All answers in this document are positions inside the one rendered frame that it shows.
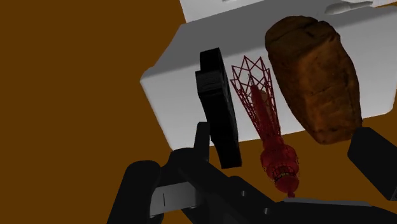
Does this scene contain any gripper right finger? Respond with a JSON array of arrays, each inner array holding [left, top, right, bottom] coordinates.
[[347, 127, 397, 202]]

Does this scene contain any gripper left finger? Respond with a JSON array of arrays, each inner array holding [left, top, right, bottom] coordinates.
[[106, 122, 232, 224]]

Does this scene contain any brown bread loaf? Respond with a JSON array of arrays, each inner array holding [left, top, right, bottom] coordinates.
[[264, 15, 364, 146]]

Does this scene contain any white furniture block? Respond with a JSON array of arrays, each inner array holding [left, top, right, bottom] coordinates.
[[139, 0, 397, 151]]

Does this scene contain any black flat rectangular object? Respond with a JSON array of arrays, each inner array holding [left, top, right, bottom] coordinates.
[[195, 47, 243, 170]]

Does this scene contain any red lattice tower figure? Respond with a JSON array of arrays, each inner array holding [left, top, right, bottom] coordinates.
[[230, 55, 300, 199]]

